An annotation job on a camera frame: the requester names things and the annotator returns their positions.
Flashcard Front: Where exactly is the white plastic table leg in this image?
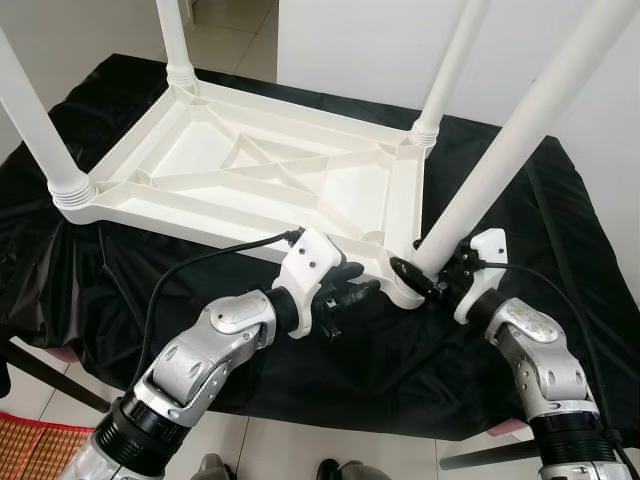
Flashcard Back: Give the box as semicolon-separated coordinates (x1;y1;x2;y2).
0;25;99;209
410;0;491;149
408;0;639;281
155;0;199;89

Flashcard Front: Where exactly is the white plastic children table top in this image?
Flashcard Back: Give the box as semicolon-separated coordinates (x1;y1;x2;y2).
50;80;431;309

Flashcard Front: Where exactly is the grey right robot foot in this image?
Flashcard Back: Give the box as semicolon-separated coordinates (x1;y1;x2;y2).
315;458;391;480

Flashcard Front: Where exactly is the grey robot foot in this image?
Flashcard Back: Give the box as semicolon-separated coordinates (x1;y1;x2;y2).
315;458;391;480
190;455;231;480

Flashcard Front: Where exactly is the black metal table bar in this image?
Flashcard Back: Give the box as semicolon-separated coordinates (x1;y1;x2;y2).
0;340;111;411
440;445;541;471

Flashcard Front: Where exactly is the grey left robot foot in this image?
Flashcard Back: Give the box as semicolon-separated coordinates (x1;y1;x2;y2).
190;455;231;480

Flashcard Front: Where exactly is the black table cloth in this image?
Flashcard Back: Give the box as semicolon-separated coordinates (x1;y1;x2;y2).
0;55;640;446

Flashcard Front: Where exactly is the red woven mat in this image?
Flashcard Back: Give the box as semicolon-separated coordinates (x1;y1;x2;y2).
0;410;96;480

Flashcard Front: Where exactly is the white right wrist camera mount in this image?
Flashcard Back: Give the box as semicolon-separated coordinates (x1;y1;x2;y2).
455;228;509;326

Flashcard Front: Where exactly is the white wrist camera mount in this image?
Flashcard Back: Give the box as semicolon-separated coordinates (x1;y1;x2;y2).
455;228;509;326
272;228;344;339

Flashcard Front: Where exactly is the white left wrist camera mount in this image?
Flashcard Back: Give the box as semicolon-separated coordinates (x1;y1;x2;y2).
272;228;344;339

